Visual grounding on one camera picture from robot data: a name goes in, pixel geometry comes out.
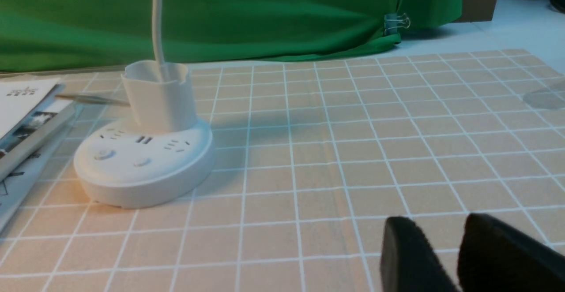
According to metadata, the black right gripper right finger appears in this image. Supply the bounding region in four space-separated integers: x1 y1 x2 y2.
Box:
457 213 565 292

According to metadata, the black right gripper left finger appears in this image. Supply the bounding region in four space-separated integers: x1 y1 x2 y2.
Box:
380 216 458 292

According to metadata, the white desk lamp with sockets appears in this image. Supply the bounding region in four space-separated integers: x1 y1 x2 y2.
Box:
73 0 215 209

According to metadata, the checkered beige tablecloth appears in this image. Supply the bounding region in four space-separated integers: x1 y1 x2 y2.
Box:
1 49 565 292

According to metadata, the silver binder clip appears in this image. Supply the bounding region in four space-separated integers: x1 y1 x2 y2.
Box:
383 13 411 35

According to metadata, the lower photo brochure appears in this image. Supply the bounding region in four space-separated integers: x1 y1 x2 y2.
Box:
0 100 83 229

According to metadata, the white Nanoradar product brochure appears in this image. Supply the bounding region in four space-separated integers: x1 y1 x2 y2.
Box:
0 78 76 180

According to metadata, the green backdrop cloth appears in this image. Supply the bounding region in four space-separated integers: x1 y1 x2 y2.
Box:
0 0 462 72

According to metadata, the grey lamp power cable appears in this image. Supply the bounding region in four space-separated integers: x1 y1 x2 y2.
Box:
56 94 131 107

